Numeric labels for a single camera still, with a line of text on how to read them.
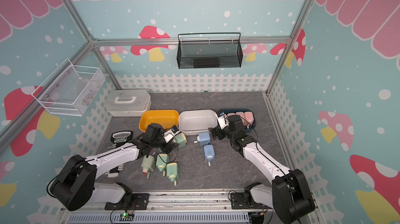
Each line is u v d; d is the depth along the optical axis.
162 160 0.82
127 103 0.99
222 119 0.73
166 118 1.08
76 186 0.42
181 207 0.74
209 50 0.97
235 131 0.64
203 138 0.89
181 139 0.87
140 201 0.73
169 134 0.77
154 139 0.72
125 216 0.73
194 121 1.04
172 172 0.76
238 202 0.74
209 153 0.83
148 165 0.79
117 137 0.96
